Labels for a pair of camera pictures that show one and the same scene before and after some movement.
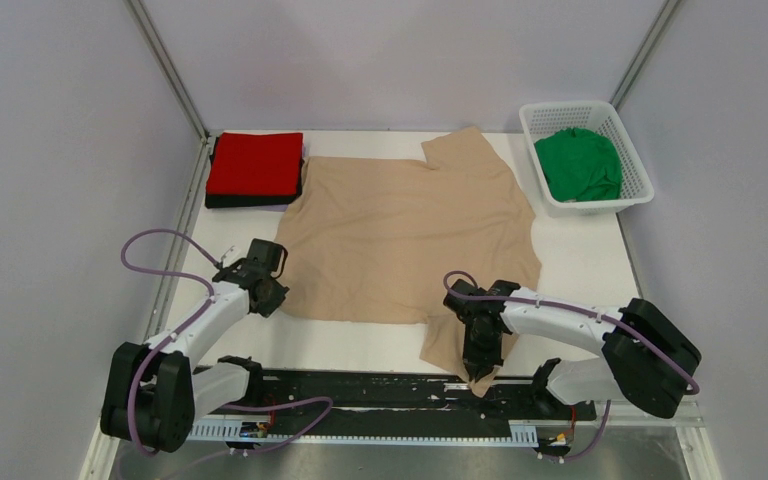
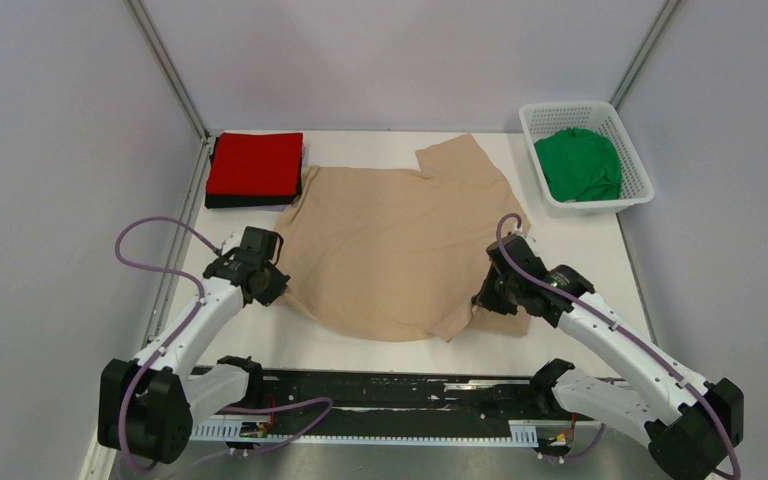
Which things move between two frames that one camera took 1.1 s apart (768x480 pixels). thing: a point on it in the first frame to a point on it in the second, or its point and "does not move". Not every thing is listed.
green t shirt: (581, 165) does not move
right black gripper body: (479, 345) to (498, 295)
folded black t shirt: (217, 201) does not move
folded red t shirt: (259, 164) does not move
